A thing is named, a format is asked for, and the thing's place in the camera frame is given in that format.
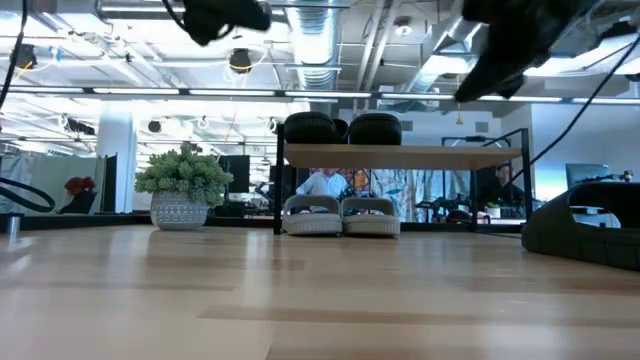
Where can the wide silver ribbed air duct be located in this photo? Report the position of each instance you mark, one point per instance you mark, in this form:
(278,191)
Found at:
(315,45)

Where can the blue lit computer monitor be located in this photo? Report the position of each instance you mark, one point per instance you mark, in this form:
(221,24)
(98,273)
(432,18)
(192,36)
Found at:
(587,175)

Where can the black rubber slide sandal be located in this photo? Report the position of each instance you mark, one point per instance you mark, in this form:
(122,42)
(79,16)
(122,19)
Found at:
(575,240)
(310,130)
(375,131)

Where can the wooden shelf with black frame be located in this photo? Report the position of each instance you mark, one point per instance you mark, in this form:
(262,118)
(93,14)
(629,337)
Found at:
(400,156)

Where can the white round ceiling lamp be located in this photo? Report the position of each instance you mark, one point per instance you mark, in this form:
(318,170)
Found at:
(403,29)

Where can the white round pillar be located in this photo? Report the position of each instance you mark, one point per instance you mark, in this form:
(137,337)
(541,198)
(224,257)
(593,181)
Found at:
(116,150)

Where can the green plant in patterned pot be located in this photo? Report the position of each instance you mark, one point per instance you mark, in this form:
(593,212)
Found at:
(177,210)

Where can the small silver metal post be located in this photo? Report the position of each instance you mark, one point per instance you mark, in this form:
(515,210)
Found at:
(13,225)

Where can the long hanging light bar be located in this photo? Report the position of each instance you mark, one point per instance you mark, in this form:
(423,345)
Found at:
(325,94)

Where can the slanted silver air duct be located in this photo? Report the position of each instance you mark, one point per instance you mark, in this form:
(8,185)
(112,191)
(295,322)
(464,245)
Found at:
(435,70)

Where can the grey rubber slide sandal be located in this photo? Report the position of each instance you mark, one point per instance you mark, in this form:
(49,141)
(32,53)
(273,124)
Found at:
(372,226)
(312,225)

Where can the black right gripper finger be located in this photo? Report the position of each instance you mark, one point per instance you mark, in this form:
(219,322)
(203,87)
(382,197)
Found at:
(512,87)
(485,80)

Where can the black monitor back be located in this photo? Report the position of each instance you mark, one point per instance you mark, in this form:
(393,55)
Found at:
(237,172)

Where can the person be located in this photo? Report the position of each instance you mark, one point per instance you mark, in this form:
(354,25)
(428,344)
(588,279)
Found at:
(80,186)
(505,175)
(322,185)

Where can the black aluminium rig frame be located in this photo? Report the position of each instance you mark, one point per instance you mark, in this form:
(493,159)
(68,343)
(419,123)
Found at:
(100,221)

